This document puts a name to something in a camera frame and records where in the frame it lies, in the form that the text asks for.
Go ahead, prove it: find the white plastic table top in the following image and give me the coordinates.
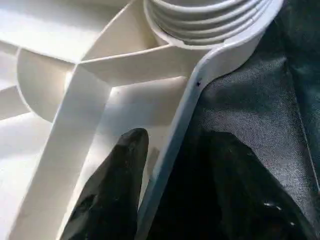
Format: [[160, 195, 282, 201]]
[[0, 0, 286, 240]]

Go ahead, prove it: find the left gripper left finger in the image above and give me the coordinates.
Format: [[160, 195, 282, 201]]
[[59, 128, 150, 240]]

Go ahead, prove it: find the white plastic table leg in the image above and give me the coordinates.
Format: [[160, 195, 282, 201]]
[[142, 0, 275, 47]]

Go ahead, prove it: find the black work mat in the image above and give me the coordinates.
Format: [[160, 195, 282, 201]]
[[145, 0, 320, 240]]

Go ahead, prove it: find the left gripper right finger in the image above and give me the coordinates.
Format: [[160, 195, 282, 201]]
[[192, 130, 316, 240]]

